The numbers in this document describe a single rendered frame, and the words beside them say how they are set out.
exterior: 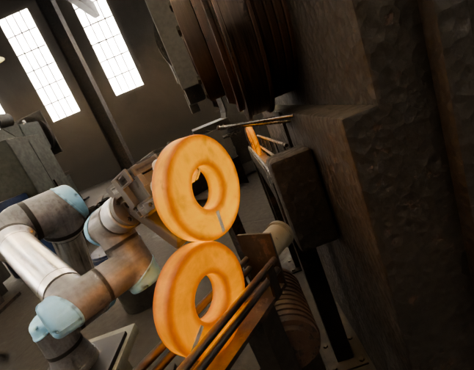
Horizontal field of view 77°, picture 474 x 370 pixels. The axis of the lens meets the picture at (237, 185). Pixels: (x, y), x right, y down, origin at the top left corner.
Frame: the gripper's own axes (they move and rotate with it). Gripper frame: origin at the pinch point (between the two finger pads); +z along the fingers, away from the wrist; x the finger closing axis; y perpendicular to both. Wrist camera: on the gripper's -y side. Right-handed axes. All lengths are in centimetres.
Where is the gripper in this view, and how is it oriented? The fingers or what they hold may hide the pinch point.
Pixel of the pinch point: (195, 176)
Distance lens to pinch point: 44.2
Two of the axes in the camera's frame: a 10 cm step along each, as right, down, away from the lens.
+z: 6.7, -3.7, -6.5
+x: 4.9, -4.3, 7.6
